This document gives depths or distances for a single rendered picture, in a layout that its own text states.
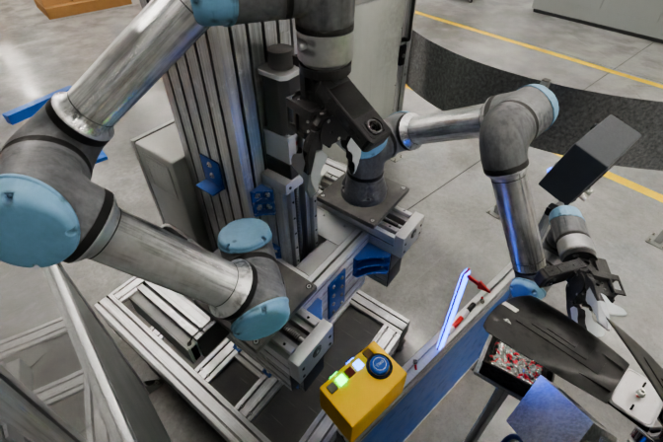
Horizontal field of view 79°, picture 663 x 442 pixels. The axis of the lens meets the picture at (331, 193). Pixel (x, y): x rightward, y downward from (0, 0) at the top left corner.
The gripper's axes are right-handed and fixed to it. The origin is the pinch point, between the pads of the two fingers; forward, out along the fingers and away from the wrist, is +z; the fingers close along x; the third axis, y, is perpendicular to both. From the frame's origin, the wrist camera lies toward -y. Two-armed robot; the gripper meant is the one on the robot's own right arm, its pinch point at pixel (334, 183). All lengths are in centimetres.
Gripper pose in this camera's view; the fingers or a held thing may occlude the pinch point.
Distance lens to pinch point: 65.9
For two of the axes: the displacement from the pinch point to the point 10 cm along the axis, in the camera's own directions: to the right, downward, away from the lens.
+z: 0.0, 7.6, 6.5
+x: -7.5, 4.3, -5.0
